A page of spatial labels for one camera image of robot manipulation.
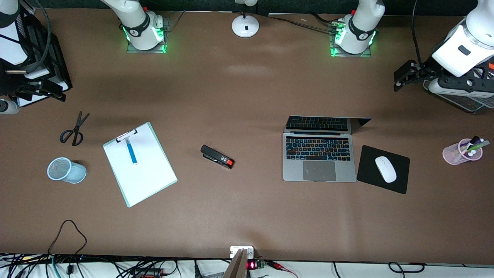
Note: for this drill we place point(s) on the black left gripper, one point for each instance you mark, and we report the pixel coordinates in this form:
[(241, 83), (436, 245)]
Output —
[(425, 67)]

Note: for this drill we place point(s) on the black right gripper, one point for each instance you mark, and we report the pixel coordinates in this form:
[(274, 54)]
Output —
[(8, 83)]

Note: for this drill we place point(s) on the blue marker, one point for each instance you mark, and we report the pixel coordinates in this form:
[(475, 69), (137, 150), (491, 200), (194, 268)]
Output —
[(132, 153)]

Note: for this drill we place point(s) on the silver laptop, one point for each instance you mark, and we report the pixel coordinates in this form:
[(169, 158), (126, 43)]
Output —
[(318, 154)]

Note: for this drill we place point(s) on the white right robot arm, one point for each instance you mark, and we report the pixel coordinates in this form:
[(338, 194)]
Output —
[(141, 27)]

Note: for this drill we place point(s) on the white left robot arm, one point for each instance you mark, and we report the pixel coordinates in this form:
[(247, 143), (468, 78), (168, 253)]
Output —
[(359, 31)]

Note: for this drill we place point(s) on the black marker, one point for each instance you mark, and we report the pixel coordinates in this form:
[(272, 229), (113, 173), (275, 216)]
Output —
[(472, 141)]

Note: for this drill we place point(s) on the green marker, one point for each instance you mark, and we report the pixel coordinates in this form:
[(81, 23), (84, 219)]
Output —
[(484, 143)]

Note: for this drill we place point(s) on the black mesh desk organizer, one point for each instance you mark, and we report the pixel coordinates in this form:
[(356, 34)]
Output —
[(58, 65)]

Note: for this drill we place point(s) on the black scissors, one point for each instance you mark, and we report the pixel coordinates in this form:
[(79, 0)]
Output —
[(79, 124)]

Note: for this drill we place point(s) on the light blue mesh cup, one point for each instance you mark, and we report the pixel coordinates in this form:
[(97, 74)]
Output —
[(75, 173)]

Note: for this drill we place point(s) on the pink mesh pen cup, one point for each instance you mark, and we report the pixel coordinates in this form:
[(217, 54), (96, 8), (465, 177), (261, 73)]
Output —
[(451, 153)]

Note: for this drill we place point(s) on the white computer mouse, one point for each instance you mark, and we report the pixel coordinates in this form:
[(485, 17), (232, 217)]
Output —
[(386, 169)]

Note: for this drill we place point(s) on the black mouse pad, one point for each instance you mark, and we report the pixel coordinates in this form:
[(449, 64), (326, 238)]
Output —
[(366, 170)]

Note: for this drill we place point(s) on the white paper sheet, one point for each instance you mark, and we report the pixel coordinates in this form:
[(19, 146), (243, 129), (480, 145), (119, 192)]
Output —
[(148, 173)]

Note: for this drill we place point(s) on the mint green clipboard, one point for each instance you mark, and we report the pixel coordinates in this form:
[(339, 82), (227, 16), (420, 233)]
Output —
[(130, 203)]

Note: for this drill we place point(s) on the black stapler with red tip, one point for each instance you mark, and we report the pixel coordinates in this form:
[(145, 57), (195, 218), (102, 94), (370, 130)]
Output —
[(216, 156)]

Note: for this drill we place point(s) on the circuit board with red display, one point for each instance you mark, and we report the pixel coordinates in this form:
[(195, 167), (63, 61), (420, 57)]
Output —
[(254, 265)]

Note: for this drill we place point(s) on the small white box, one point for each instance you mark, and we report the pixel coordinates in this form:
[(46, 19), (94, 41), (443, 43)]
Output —
[(236, 251)]

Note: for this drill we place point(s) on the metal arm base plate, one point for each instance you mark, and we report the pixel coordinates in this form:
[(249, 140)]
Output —
[(166, 34), (339, 54)]

